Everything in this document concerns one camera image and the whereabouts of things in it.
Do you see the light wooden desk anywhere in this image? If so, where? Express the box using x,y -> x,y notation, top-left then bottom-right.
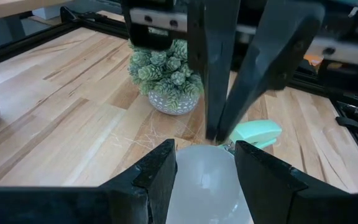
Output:
0,0 -> 74,22

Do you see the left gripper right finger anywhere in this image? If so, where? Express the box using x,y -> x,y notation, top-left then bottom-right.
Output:
234,140 -> 358,224

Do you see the green succulent in pot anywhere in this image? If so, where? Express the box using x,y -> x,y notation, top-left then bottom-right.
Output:
127,39 -> 204,116

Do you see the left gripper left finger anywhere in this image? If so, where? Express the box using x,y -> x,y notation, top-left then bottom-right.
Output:
0,139 -> 178,224

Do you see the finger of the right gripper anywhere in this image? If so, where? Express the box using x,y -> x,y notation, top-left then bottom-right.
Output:
187,0 -> 241,141
218,0 -> 326,141

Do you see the mint green stapler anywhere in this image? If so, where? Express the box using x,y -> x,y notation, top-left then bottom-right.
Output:
219,119 -> 283,152

